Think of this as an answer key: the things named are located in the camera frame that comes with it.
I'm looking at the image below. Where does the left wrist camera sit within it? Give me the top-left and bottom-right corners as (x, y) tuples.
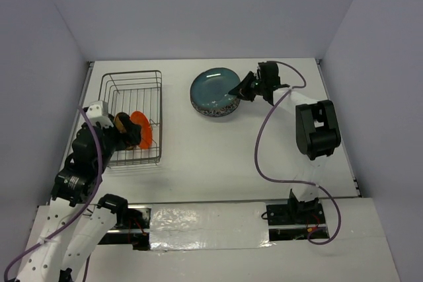
(84, 100), (114, 129)

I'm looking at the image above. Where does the silver foil tape sheet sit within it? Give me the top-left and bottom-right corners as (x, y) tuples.
(149, 202), (271, 251)

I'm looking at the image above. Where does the amber brown small plate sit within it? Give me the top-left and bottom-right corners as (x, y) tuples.
(114, 112), (135, 151)

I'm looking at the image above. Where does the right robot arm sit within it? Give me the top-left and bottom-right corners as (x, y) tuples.
(228, 61), (341, 223)

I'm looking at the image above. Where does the orange plastic plate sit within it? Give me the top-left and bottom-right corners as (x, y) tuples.
(130, 111), (153, 149)

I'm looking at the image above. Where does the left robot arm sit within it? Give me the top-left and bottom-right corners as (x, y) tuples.
(15, 107), (141, 281)

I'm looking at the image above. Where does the wire dish rack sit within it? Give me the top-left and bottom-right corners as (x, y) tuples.
(98, 70), (163, 167)

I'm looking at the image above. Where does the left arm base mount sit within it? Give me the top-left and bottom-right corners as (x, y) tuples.
(83, 204), (151, 251)

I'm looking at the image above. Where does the dark green plate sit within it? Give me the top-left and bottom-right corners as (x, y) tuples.
(190, 67), (241, 110)

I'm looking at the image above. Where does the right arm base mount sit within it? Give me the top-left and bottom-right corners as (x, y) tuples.
(261, 198), (329, 242)

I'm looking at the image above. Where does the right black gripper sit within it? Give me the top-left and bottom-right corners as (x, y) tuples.
(229, 71), (267, 102)

